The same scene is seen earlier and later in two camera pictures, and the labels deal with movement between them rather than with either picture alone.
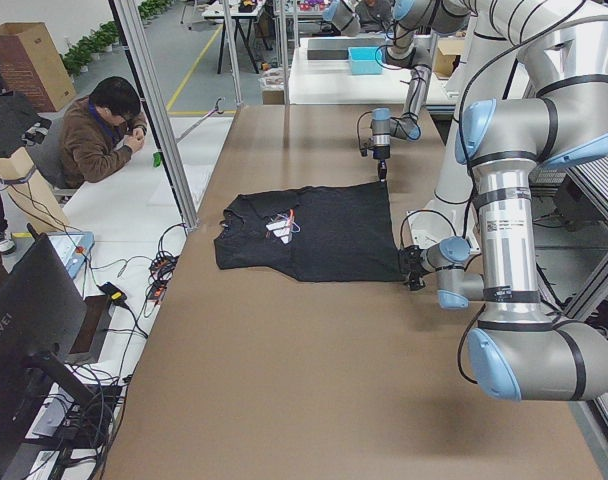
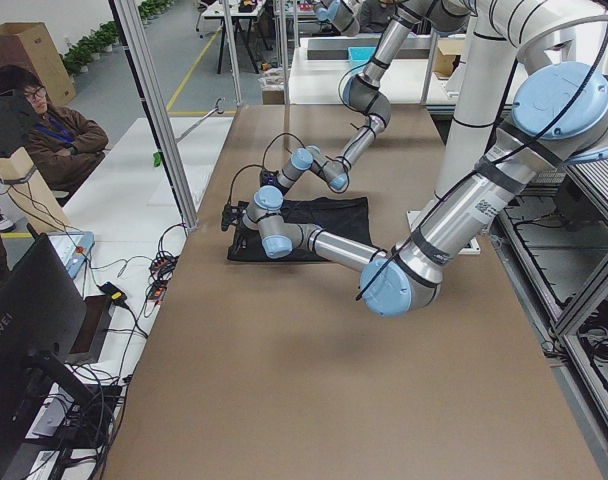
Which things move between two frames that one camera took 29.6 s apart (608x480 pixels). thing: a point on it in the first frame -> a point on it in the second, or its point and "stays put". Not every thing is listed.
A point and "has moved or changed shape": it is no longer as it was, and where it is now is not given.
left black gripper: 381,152 -> 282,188
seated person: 101,132 -> 65,147
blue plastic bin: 366,60 stays put
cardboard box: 28,62 stays put
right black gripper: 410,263 -> 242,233
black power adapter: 115,295 stays put
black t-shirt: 325,233 has moved or changed shape
